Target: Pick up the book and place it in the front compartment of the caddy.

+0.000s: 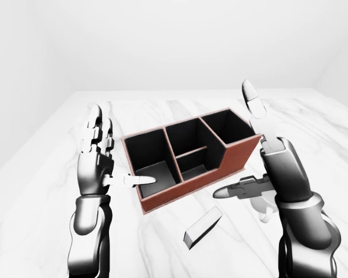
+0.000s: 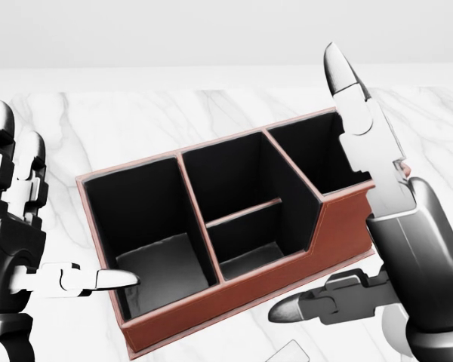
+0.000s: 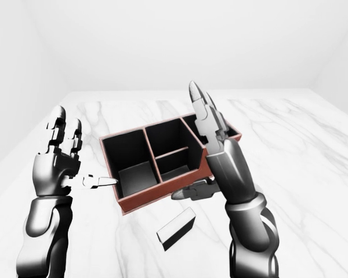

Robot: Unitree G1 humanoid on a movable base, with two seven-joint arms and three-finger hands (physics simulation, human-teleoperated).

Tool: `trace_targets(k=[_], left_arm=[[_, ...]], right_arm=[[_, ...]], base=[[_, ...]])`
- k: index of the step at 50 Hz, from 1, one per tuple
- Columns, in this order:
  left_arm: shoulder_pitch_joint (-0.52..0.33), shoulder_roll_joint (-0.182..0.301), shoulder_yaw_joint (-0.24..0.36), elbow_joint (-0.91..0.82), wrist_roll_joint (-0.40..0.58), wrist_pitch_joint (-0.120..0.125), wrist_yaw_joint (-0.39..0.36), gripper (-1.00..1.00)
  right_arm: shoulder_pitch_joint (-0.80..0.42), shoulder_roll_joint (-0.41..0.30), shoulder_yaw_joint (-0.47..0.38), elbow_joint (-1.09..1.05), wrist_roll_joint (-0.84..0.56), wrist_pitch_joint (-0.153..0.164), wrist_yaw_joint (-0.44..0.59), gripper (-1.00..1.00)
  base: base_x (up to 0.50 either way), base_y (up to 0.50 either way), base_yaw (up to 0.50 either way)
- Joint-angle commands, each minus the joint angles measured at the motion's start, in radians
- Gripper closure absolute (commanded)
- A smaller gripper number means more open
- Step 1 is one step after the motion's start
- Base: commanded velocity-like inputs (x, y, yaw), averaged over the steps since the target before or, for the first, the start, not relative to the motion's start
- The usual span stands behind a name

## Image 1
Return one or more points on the red-brown desk caddy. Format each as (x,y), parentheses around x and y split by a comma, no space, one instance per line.
(188,156)

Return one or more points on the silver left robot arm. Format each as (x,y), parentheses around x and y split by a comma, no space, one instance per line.
(88,237)

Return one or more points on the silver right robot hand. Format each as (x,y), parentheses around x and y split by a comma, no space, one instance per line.
(287,171)

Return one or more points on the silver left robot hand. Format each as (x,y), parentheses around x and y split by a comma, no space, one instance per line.
(90,173)

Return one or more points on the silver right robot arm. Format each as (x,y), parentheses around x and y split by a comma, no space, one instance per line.
(307,240)

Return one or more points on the white mug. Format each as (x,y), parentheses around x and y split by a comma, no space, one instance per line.
(262,208)

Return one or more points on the white book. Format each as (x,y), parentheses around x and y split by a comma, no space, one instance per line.
(203,227)

